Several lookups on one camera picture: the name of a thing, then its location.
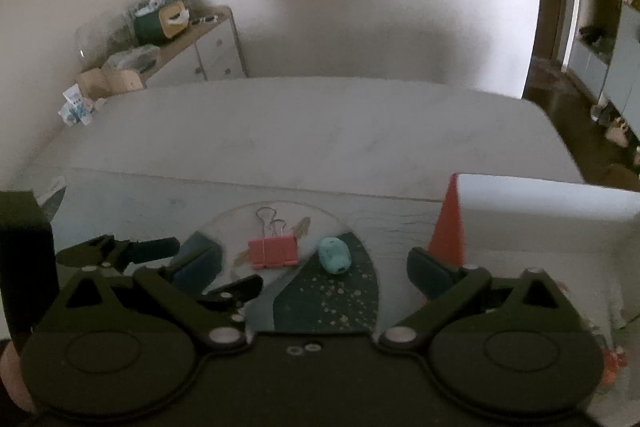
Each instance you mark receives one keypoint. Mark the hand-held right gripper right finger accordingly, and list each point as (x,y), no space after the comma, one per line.
(430,274)

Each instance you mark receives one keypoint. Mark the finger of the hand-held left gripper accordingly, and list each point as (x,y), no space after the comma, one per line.
(237,289)
(145,248)

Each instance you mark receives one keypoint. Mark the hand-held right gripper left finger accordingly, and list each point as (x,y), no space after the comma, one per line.
(197,264)

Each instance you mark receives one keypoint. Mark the pink binder clip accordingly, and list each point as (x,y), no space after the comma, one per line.
(274,249)

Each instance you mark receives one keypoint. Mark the teal oval toy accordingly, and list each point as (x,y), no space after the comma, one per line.
(335,256)

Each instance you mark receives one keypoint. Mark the red cardboard shoe box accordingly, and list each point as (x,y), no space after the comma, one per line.
(540,227)

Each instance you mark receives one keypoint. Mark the orange toy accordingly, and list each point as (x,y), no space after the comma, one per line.
(614,367)

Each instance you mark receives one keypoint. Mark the person's left hand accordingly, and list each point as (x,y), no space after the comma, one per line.
(15,382)

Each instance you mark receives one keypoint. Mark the round dark green plate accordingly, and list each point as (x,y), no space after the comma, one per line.
(325,297)

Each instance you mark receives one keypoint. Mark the white and blue packets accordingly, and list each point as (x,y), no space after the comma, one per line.
(77,104)

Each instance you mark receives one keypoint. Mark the brown cardboard box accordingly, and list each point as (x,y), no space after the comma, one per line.
(107,82)

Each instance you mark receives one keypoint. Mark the clear plastic bag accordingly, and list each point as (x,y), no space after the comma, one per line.
(132,57)

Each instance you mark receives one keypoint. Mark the white wooden side cabinet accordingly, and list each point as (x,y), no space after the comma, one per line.
(205,52)

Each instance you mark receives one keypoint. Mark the green tissue box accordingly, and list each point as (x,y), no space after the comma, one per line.
(160,22)

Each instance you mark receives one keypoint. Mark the white sunglasses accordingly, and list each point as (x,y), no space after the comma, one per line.
(204,19)

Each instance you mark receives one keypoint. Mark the beige slippers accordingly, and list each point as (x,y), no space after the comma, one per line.
(617,129)

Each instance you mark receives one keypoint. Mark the grey wall cabinet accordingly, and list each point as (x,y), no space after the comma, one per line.
(617,22)

